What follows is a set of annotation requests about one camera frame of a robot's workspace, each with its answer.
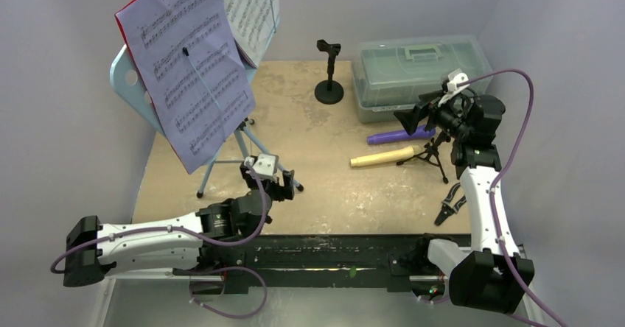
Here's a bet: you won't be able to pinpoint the purple microphone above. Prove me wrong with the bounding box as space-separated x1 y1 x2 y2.
366 125 436 145

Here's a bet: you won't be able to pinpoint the cream recorder flute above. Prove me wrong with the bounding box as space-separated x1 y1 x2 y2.
349 146 422 168

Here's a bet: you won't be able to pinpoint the black tripod microphone stand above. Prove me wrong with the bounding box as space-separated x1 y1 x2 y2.
396 132 450 184

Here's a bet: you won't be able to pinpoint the black round-base clamp stand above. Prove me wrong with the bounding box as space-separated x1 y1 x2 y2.
315 39 344 105

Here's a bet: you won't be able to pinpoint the light blue music stand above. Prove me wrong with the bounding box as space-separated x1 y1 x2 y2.
109 0 304 200

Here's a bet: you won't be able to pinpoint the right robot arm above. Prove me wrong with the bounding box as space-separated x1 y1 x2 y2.
394 91 534 314

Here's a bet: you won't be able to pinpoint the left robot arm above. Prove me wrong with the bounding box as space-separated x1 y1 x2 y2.
50 166 304 287

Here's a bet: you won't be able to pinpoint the translucent green storage box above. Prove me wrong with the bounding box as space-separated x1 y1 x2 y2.
352 35 492 124

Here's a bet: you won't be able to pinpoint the black pliers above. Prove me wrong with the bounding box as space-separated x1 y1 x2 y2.
434 183 467 226

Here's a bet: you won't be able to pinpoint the white sheet music page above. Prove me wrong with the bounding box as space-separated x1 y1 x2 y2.
223 0 279 68

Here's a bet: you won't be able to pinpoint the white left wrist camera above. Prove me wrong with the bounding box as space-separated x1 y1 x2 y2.
242 153 279 181

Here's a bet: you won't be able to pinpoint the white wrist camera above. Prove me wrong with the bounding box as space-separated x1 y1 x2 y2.
242 153 279 181
438 68 469 106

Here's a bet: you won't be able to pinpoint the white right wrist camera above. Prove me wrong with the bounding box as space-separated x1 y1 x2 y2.
438 68 469 106

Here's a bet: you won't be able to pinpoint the black mounting rail base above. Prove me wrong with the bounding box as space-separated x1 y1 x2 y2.
173 233 447 297

